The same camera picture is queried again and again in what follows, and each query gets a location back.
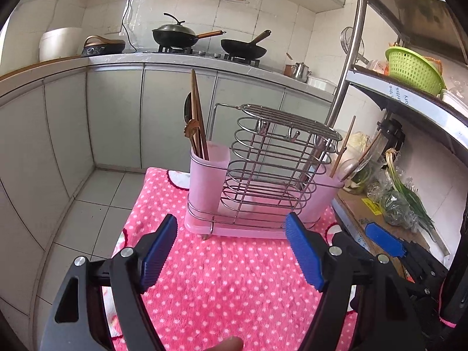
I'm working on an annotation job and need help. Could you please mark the clear plastic spoon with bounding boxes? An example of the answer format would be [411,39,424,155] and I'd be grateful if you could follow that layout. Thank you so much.
[336,159,359,181]

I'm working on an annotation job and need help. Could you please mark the dark chopstick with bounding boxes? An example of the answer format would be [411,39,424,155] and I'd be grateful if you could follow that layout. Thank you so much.
[358,132,381,165]
[197,105,209,161]

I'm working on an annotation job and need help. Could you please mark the brown wooden chopstick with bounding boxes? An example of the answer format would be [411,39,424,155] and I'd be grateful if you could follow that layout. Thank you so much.
[329,116,356,178]
[190,68,210,161]

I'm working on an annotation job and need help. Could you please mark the gold metal spoon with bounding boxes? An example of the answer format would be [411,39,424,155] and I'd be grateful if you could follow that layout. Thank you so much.
[184,119,202,157]

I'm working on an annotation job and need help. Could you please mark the black ladle spoon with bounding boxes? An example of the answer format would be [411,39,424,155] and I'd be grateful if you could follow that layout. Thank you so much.
[183,93,193,124]

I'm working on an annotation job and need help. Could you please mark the person left hand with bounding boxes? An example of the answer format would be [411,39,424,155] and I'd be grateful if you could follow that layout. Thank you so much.
[205,336,244,351]

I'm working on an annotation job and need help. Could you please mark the bagged green vegetables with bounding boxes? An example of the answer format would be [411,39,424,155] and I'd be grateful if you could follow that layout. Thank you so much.
[367,181,418,233]

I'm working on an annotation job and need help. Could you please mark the green onions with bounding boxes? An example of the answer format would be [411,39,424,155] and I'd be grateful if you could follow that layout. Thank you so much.
[385,148,436,241]

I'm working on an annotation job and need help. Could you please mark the cardboard box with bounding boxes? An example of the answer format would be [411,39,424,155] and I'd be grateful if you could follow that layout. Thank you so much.
[335,189,429,254]

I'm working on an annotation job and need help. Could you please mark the pink right plastic cup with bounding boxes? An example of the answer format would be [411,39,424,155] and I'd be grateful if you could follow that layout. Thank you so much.
[299,174,344,224]

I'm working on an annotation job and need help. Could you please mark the napa cabbage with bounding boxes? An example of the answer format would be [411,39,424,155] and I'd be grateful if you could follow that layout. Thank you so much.
[347,132,370,155]

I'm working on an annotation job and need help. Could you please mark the black blender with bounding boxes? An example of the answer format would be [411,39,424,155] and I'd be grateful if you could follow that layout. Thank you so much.
[377,118,405,155]

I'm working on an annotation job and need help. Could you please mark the pink polka dot towel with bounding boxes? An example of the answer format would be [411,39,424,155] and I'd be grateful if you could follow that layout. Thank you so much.
[110,167,321,350]

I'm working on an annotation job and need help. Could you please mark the green plastic colander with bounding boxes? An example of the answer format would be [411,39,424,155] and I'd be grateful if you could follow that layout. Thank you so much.
[386,45,446,96]

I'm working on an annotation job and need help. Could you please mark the steel kettle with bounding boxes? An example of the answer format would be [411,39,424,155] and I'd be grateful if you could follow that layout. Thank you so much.
[291,63,309,82]

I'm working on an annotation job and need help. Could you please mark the metal shelf rack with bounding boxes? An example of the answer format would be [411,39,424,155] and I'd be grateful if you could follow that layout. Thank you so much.
[326,0,467,162]

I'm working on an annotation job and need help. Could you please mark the black frying pan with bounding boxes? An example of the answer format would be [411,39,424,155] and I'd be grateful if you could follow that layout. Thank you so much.
[221,29,271,60]

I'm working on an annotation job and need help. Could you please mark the black induction pot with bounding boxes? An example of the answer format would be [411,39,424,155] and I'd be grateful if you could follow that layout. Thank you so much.
[81,35,125,57]

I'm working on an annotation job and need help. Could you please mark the white rice cooker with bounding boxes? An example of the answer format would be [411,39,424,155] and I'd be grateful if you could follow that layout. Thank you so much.
[39,27,82,62]

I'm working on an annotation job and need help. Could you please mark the black wok with lid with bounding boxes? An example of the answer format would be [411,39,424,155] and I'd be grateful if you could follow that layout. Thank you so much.
[152,13,225,48]

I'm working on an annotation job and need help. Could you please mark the wire utensil rack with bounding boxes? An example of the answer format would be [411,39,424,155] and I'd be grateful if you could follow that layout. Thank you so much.
[185,102,344,240]

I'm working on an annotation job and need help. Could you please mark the wire mesh strainer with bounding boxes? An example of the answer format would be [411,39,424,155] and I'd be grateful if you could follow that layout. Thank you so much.
[340,26,371,65]

